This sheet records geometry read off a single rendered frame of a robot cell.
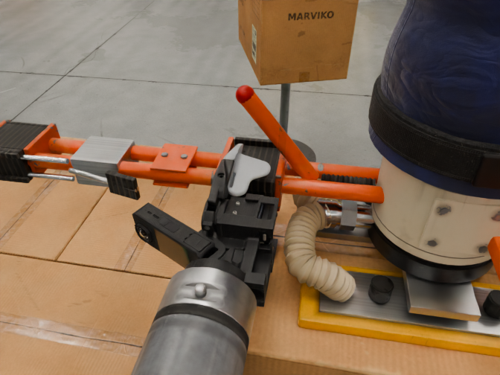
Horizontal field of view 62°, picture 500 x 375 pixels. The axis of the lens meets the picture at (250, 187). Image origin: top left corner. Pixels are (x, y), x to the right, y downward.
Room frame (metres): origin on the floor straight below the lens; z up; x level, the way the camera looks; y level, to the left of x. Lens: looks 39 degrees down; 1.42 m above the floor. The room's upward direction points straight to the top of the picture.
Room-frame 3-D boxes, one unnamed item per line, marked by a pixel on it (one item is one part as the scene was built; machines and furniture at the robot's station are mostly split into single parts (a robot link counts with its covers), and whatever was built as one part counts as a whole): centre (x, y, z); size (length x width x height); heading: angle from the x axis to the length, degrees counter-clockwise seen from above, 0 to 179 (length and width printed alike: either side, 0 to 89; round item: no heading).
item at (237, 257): (0.32, 0.02, 1.08); 0.12 x 0.09 x 0.08; 169
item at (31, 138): (0.52, 0.34, 1.08); 0.08 x 0.07 x 0.05; 80
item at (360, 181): (0.44, -0.13, 1.08); 0.07 x 0.02 x 0.02; 80
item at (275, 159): (0.46, 0.00, 1.08); 0.10 x 0.08 x 0.06; 170
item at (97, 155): (0.50, 0.21, 1.07); 0.07 x 0.07 x 0.04; 80
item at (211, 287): (0.24, 0.04, 1.08); 0.09 x 0.05 x 0.10; 79
